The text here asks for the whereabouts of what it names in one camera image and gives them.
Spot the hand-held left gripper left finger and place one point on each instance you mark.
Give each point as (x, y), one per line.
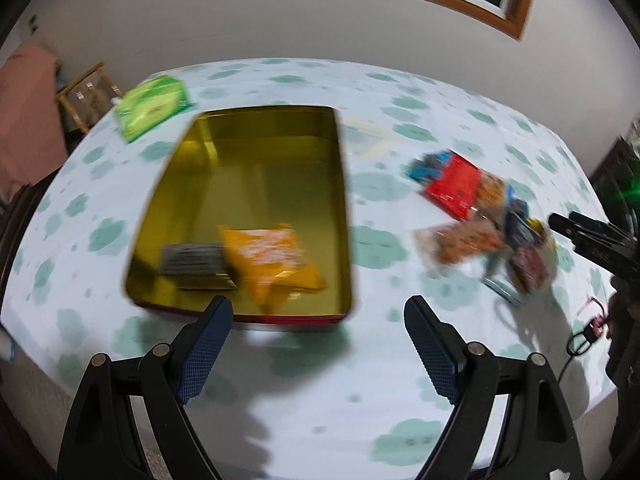
(205, 355)

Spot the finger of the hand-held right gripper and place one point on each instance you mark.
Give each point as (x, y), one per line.
(565, 225)
(595, 222)

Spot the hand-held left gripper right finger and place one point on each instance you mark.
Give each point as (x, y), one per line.
(435, 355)

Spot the blue edged clear snack packet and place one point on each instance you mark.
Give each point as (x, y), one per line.
(502, 285)

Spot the red and gold tin box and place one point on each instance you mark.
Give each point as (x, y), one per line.
(260, 175)

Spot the person's right forearm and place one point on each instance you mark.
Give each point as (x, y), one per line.
(625, 340)

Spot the clear packet of orange snacks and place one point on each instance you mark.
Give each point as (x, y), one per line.
(460, 242)

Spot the dark blue snack packet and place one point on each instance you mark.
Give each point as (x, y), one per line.
(517, 222)

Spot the dark red snack packet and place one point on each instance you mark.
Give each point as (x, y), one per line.
(530, 265)

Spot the dark wooden furniture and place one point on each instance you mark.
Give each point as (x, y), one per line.
(620, 170)

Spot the red clip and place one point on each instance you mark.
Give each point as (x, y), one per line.
(595, 320)

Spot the yellow orange snack packet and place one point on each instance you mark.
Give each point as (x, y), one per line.
(492, 192)

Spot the dark grey snack packet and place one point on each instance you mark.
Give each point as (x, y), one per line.
(195, 262)

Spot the small blue candy packet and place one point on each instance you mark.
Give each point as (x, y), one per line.
(425, 167)

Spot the cloud printed tablecloth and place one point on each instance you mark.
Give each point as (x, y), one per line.
(380, 110)

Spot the dark wooden chair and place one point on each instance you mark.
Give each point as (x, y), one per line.
(17, 230)

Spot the green snack packet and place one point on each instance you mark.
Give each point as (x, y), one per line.
(150, 105)

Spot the pink cloth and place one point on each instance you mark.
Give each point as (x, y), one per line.
(30, 120)

